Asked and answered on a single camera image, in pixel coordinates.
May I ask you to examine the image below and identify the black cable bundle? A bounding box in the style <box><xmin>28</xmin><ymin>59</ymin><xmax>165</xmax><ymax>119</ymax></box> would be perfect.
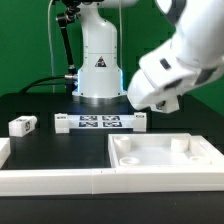
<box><xmin>18</xmin><ymin>75</ymin><xmax>79</xmax><ymax>94</ymax></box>

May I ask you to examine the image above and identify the white square tabletop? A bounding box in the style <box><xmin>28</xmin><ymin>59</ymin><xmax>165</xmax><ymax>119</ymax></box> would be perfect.
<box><xmin>108</xmin><ymin>133</ymin><xmax>224</xmax><ymax>172</ymax></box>

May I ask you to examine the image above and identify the white thin cable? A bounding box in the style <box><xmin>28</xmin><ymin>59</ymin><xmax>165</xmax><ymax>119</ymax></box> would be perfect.
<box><xmin>47</xmin><ymin>0</ymin><xmax>56</xmax><ymax>94</ymax></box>

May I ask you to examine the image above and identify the white marker base plate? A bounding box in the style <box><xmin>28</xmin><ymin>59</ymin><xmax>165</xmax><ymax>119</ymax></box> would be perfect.
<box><xmin>54</xmin><ymin>112</ymin><xmax>147</xmax><ymax>133</ymax></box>

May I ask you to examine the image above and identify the white U-shaped obstacle fence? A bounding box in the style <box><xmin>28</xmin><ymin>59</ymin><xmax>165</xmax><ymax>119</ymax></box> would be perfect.
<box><xmin>0</xmin><ymin>135</ymin><xmax>224</xmax><ymax>197</ymax></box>

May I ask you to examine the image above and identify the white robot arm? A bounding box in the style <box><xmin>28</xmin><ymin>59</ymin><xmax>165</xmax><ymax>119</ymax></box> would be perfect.
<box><xmin>57</xmin><ymin>0</ymin><xmax>224</xmax><ymax>113</ymax></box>

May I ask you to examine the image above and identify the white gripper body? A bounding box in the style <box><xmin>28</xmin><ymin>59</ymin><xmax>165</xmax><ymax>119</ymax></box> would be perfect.
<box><xmin>127</xmin><ymin>41</ymin><xmax>196</xmax><ymax>112</ymax></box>

